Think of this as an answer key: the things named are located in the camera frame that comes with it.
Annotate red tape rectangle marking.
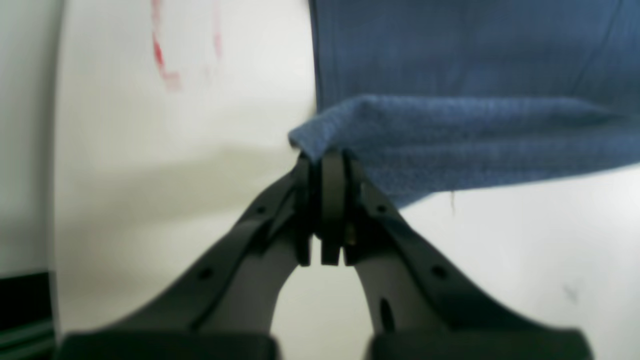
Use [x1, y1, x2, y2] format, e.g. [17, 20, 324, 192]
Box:
[150, 0, 222, 92]

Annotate blue T-shirt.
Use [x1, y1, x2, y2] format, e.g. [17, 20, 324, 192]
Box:
[288, 0, 640, 207]

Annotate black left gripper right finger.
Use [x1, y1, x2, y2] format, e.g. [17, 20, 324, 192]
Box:
[320, 152, 592, 360]

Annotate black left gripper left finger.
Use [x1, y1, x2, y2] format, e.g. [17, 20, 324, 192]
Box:
[55, 155, 313, 360]

